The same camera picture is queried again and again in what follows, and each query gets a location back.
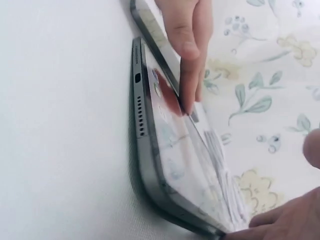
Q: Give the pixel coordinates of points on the large grey tablet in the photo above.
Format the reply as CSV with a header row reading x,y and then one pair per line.
x,y
160,140

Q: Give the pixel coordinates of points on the person's left hand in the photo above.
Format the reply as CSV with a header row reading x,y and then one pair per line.
x,y
190,22

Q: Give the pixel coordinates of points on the small grey tablet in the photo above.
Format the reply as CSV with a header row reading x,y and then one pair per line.
x,y
150,37

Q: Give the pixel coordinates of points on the person's right hand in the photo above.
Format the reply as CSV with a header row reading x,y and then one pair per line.
x,y
290,217

